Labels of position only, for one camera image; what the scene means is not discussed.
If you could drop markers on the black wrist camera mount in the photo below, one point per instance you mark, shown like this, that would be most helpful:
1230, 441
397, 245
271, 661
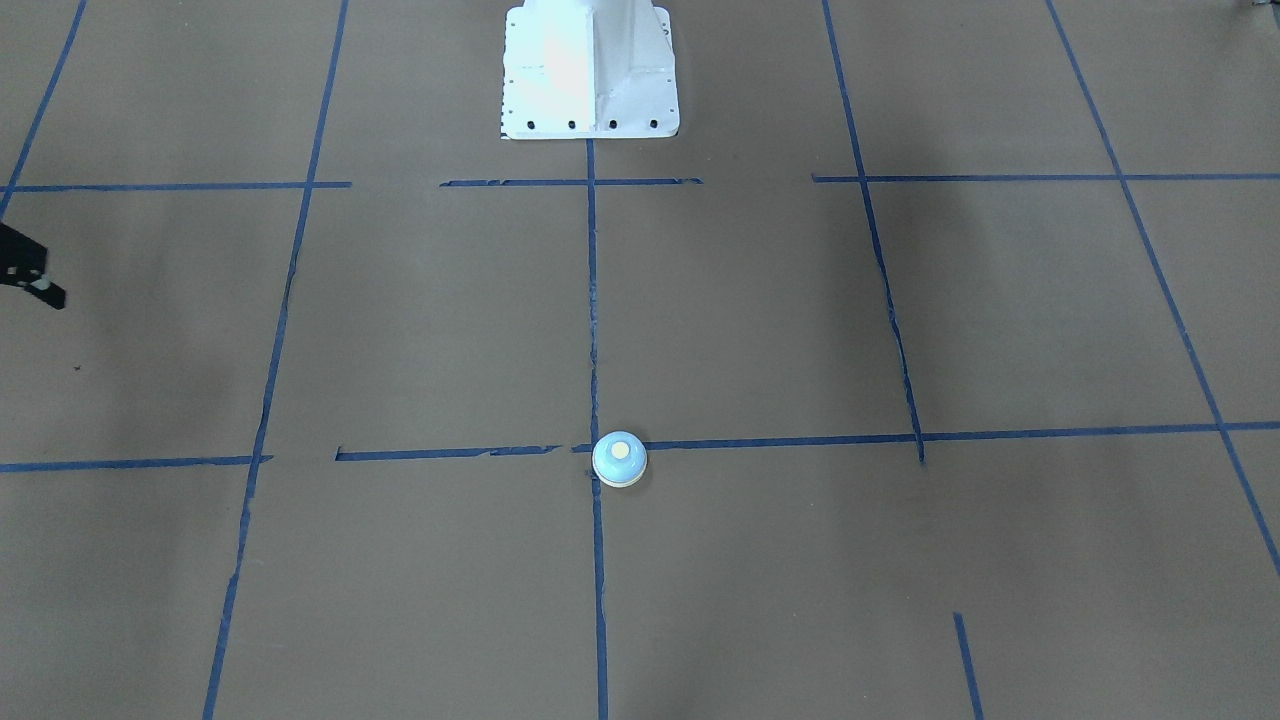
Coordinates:
24, 266

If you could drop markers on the white pedestal column with base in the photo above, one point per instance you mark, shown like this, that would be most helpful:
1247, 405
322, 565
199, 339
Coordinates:
581, 70

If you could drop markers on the small blue white bell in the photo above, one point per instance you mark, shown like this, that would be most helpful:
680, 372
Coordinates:
619, 459

